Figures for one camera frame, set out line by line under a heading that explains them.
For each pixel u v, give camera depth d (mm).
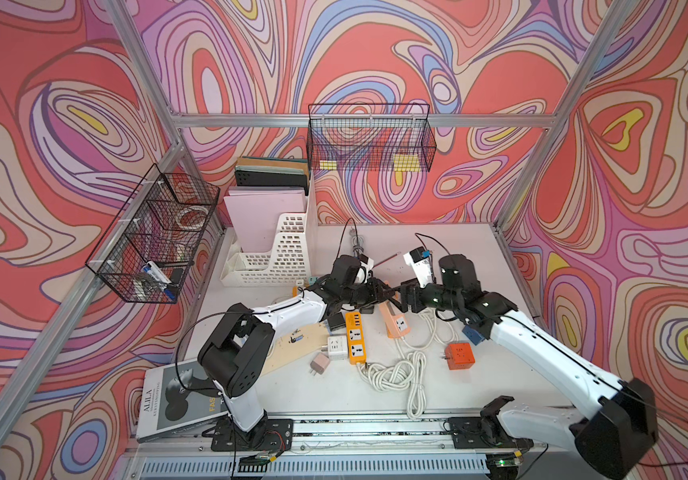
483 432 663
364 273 717
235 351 466
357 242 1106
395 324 796
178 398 765
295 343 888
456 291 585
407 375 810
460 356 805
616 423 377
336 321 911
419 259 668
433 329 900
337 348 823
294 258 902
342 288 693
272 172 933
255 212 911
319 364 829
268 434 730
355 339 878
